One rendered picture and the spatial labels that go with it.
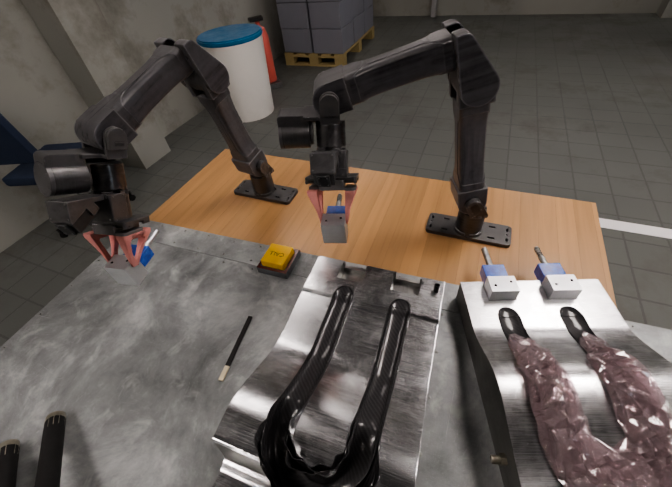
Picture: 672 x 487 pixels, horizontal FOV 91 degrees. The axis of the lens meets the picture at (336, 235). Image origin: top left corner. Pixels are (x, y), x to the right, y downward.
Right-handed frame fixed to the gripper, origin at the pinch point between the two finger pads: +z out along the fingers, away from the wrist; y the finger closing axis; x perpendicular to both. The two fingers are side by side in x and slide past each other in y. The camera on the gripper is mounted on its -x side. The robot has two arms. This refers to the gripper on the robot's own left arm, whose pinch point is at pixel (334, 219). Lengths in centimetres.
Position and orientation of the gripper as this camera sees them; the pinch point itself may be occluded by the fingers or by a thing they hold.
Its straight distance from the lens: 69.7
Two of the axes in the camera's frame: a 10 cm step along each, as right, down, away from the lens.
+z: 0.4, 9.6, 2.9
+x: 1.4, -2.9, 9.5
